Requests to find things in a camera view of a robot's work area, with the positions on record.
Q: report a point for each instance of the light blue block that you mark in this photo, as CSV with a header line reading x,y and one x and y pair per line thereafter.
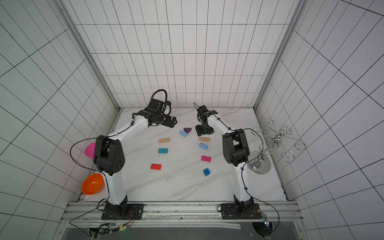
x,y
203,146
183,133

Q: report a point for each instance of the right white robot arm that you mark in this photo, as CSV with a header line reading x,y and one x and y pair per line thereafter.
x,y
235,151

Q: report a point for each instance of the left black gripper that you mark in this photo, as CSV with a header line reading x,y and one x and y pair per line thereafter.
x,y
168,120

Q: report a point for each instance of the orange plastic bowl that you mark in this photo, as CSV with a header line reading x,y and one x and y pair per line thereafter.
x,y
92,184

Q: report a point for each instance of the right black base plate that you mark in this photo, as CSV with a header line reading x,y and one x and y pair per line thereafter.
x,y
229,212

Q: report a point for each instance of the magenta block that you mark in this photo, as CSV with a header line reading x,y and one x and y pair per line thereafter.
x,y
206,159

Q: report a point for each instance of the aluminium mounting rail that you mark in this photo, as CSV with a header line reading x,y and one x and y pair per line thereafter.
x,y
181,212

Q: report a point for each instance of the purple pentagon block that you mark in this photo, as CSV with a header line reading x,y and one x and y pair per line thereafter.
x,y
187,130

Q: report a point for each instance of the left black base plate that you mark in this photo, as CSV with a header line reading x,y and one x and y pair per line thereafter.
x,y
135,211

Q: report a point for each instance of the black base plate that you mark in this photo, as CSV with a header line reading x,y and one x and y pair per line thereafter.
x,y
135,211
229,212

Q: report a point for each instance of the red block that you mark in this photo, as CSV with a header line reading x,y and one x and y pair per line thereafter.
x,y
156,167

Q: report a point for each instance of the teal block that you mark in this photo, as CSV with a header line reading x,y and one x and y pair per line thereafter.
x,y
163,150

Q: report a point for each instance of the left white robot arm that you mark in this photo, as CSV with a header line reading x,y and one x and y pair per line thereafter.
x,y
109,156

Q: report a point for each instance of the chrome wire cup rack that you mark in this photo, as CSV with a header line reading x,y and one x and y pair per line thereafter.
x,y
260,162

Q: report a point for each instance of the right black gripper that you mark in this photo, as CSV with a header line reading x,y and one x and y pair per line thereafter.
x,y
204,128

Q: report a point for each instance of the dark blue cube block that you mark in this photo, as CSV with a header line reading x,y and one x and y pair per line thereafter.
x,y
206,172

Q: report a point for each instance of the tan wooden block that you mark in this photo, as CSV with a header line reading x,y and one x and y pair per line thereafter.
x,y
164,140
204,139

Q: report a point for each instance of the pink plastic goblet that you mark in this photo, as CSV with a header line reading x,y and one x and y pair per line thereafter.
x,y
90,151

